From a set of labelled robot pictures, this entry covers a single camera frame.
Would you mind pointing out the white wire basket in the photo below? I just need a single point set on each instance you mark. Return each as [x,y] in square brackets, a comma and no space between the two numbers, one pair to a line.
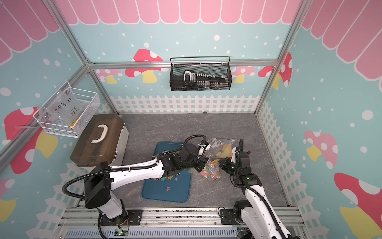
[59,112]

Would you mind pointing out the pile of colourful candies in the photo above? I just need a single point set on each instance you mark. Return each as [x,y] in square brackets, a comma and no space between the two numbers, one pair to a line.
[175,178]

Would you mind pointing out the black wire mesh basket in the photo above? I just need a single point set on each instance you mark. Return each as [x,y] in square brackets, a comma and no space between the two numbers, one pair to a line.
[203,73]

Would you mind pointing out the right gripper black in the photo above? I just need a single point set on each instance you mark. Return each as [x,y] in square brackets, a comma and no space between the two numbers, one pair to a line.
[224,165]

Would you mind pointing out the yellow item in white basket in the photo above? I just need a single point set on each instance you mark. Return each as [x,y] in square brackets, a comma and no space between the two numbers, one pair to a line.
[78,123]

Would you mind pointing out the aluminium rail front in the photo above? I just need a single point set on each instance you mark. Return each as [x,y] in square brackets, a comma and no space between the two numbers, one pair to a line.
[173,217]

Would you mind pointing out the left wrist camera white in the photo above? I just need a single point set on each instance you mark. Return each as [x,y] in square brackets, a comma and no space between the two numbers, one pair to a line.
[203,147]

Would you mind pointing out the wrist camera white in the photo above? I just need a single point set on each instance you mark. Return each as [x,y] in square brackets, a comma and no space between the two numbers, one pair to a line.
[203,147]
[233,158]

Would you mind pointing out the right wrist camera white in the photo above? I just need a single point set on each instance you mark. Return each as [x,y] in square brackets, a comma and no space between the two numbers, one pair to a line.
[233,158]

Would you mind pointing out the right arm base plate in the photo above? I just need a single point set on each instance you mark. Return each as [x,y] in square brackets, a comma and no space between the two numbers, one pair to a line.
[227,217]

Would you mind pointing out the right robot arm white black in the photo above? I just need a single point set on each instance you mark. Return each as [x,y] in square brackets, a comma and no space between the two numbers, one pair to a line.
[255,211]

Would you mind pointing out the teal plastic tray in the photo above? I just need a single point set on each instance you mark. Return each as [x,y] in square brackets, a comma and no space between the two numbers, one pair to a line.
[171,189]

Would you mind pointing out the candy ziploc bag yellow label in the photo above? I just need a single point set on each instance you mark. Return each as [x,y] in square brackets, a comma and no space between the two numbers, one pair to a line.
[211,170]

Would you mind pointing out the tool in black basket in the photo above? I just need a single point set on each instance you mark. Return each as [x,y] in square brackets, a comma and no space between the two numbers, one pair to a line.
[200,81]

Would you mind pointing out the brown lid storage box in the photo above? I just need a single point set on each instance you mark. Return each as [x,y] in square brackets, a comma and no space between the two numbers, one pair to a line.
[103,140]

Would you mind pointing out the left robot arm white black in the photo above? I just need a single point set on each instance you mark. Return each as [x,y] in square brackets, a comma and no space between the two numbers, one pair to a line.
[103,179]

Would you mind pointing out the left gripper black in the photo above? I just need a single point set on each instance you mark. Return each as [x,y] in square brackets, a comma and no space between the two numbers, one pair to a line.
[202,162]

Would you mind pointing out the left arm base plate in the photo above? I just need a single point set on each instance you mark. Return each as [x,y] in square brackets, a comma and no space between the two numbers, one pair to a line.
[127,218]

